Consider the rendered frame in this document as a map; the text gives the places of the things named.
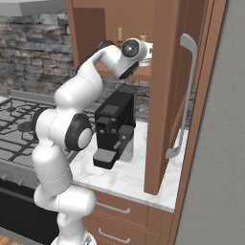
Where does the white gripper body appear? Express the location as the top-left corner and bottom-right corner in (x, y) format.
(138, 57), (153, 68)

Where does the brown cabinet door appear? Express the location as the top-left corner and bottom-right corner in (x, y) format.
(144, 0), (212, 196)

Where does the brown tall cabinet panel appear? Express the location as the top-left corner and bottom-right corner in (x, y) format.
(167, 0), (228, 245)

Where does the black coffee machine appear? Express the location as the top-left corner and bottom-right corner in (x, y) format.
(92, 87), (139, 170)

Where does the grey range hood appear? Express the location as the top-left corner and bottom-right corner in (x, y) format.
(0, 0), (68, 17)

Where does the brown drawer front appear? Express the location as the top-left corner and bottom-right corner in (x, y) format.
(83, 212), (161, 245)
(94, 190), (150, 228)

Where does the grey gas hob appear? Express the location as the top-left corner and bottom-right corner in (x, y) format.
(0, 90), (98, 189)

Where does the black oven door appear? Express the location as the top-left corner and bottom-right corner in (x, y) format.
(0, 178), (62, 245)

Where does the grey cabinet door handle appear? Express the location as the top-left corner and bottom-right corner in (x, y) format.
(165, 33), (198, 160)

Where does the brown wall cabinet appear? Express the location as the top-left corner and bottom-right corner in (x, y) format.
(65, 0), (158, 82)

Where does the grey drawer handle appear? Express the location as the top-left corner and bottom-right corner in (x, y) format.
(98, 227), (131, 245)
(96, 202), (132, 215)

